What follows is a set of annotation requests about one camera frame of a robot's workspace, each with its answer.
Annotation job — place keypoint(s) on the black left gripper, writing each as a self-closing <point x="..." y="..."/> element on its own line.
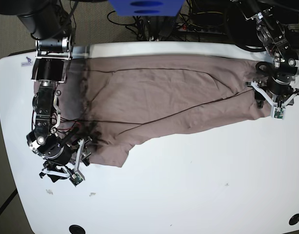
<point x="277" y="95"/>

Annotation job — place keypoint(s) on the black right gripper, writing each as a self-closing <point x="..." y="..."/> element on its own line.
<point x="67" y="157"/>

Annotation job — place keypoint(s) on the mauve T-shirt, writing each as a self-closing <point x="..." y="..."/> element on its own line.
<point x="125" y="101"/>

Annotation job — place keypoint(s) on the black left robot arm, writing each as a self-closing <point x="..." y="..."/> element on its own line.
<point x="270" y="26"/>

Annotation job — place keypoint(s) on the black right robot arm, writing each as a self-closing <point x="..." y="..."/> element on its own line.
<point x="51" y="27"/>

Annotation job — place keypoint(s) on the black power strip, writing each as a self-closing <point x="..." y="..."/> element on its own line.
<point x="193" y="28"/>

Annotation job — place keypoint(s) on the small purple logo sticker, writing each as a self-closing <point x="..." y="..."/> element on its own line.
<point x="27" y="61"/>

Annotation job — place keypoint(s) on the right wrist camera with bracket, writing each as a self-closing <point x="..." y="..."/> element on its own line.
<point x="74" y="175"/>

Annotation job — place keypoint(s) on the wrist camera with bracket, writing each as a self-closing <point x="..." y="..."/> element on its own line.
<point x="74" y="175"/>
<point x="275" y="112"/>

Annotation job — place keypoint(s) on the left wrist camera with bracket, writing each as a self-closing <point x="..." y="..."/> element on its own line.
<point x="275" y="112"/>

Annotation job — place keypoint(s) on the black table cable grommet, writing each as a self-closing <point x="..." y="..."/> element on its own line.
<point x="294" y="220"/>

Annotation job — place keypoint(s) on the blue plastic mount plate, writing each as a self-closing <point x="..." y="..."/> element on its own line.
<point x="147" y="7"/>

